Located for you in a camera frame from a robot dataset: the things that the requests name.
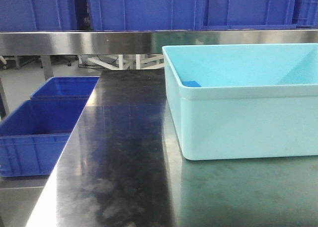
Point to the blue cube in tub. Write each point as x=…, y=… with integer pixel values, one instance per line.
x=191, y=83

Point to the steel shelf leg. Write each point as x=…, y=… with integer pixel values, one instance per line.
x=47, y=66

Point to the light blue plastic tub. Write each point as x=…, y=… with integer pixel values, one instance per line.
x=255, y=100

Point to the far blue floor crate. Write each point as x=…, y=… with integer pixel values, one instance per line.
x=66, y=87

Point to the blue floor crate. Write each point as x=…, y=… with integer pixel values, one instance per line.
x=33, y=136
x=66, y=87

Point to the upper middle blue crate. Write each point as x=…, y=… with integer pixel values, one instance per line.
x=195, y=15

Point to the near blue floor crate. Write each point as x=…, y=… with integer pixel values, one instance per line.
x=33, y=136

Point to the upper left blue crate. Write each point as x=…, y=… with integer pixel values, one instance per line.
x=37, y=15

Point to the upper right blue crate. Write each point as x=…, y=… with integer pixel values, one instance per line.
x=306, y=13

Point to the white frame in background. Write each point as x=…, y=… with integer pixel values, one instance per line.
x=122, y=62

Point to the stainless steel shelf rail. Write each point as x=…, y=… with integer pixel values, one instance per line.
x=91, y=43

